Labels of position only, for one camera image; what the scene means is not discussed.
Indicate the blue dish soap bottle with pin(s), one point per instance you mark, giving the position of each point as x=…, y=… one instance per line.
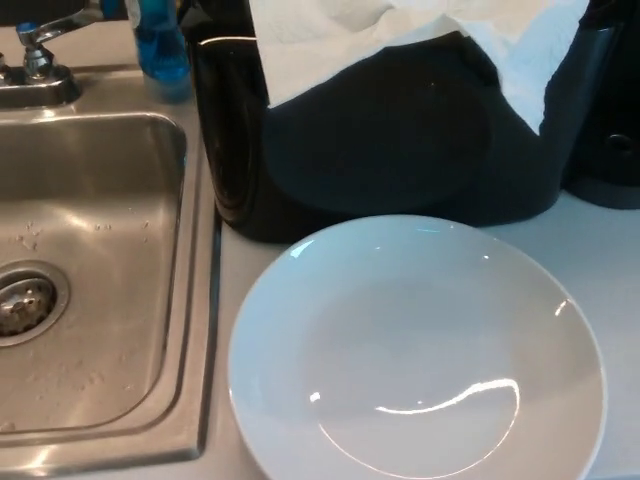
x=165, y=60

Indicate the white ceramic plate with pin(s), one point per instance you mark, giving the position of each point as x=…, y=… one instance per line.
x=410, y=340

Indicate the black Tork tissue dispenser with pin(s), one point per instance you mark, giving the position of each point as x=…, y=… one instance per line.
x=380, y=150

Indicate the white tissue paper sheet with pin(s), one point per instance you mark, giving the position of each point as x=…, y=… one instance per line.
x=320, y=45

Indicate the metal sink drain strainer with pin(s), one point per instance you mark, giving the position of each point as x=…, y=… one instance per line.
x=25, y=305

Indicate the blue plastic item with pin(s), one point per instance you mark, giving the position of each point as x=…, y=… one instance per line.
x=109, y=6

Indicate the stainless steel sink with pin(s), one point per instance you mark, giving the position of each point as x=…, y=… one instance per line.
x=100, y=210

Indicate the chrome faucet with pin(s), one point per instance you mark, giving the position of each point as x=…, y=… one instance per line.
x=37, y=60

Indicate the black countertop appliance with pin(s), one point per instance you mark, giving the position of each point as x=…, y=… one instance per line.
x=605, y=100

